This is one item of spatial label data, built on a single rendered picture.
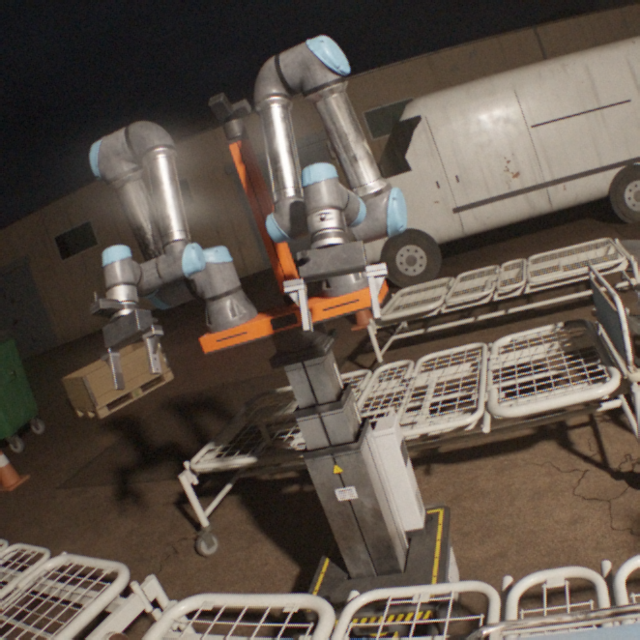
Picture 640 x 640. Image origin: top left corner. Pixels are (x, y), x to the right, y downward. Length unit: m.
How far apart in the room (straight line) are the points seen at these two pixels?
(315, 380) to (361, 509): 0.41
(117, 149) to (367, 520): 1.28
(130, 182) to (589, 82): 7.10
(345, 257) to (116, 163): 0.76
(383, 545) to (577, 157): 6.74
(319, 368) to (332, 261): 0.51
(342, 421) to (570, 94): 6.87
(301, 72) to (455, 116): 6.41
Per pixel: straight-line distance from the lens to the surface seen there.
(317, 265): 1.08
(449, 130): 7.68
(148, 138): 1.53
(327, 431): 1.59
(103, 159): 1.59
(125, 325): 1.30
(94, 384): 6.80
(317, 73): 1.36
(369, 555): 1.80
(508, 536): 2.28
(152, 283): 1.41
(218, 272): 1.56
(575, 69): 8.09
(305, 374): 1.55
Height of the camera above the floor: 1.39
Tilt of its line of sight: 12 degrees down
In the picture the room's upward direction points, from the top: 20 degrees counter-clockwise
